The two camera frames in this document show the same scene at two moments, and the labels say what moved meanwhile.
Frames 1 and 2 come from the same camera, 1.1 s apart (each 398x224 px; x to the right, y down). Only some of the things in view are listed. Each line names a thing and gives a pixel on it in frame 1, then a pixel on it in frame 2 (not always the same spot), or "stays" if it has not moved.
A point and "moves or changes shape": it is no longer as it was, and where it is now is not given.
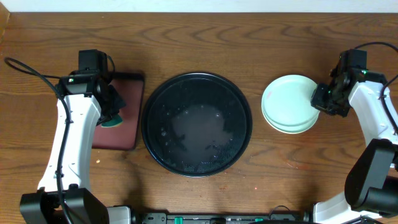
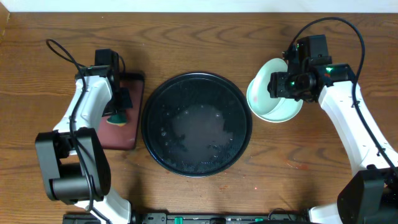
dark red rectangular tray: [130, 87] stays
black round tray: [196, 124] stays
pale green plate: [286, 99] to [262, 101]
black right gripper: [316, 101] to [278, 87]
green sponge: [115, 121] moves or changes shape
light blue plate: [290, 119] to [262, 105]
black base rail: [276, 218] stays
